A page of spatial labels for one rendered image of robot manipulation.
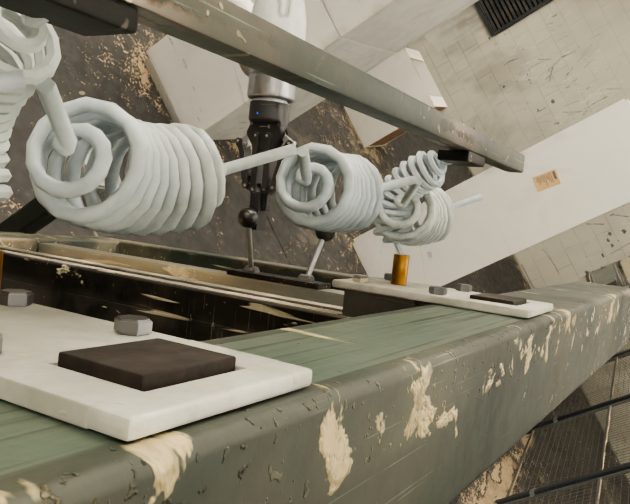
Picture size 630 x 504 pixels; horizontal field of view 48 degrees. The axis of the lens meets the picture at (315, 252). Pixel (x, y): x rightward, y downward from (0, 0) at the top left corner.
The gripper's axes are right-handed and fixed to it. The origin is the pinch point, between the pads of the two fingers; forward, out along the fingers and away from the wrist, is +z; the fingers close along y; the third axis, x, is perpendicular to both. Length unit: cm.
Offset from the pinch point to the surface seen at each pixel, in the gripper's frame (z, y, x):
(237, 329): 13, -31, 46
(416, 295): 6, -52, 48
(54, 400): 6, -59, 94
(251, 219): 1.6, -1.5, 4.4
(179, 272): 13.5, 15.2, 3.1
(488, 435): 13, -63, 60
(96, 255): 13.0, 38.3, 3.1
